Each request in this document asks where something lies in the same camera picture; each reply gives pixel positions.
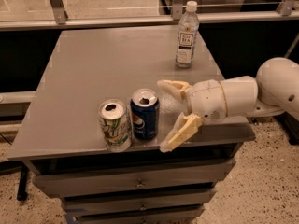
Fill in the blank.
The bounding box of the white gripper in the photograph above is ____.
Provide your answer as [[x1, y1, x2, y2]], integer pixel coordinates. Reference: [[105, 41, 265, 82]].
[[157, 79, 227, 153]]

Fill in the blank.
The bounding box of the blue pepsi can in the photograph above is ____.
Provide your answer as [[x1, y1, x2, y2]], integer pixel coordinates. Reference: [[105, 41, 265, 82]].
[[130, 89, 160, 140]]

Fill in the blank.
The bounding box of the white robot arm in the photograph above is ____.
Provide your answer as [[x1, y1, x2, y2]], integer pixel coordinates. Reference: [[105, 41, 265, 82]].
[[157, 58, 299, 153]]

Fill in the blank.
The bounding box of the white green 7up can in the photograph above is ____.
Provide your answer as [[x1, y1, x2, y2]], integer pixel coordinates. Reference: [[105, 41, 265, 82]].
[[98, 99, 132, 152]]

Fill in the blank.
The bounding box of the top grey drawer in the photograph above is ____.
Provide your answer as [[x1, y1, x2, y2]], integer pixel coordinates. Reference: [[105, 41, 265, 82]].
[[33, 158, 235, 198]]

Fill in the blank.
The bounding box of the grey drawer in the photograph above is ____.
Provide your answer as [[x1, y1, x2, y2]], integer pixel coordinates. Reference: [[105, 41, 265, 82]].
[[33, 158, 235, 198], [66, 205, 203, 224], [63, 189, 216, 216]]

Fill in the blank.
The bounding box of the clear plastic tea bottle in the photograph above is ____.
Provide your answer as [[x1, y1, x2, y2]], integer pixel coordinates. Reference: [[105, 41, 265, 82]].
[[175, 1, 199, 68]]

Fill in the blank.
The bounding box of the middle grey drawer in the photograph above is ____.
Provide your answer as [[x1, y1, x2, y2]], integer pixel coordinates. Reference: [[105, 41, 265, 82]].
[[63, 189, 216, 216]]

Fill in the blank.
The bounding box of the bottom grey drawer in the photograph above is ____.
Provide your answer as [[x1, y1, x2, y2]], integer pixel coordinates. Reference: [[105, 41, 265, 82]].
[[66, 205, 203, 224]]

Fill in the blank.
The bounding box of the grey drawer cabinet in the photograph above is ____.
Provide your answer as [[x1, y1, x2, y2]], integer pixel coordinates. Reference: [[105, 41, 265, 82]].
[[7, 25, 257, 224]]

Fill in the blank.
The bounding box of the metal railing frame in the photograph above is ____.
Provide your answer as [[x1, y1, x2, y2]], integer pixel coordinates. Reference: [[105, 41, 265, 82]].
[[0, 0, 299, 30]]

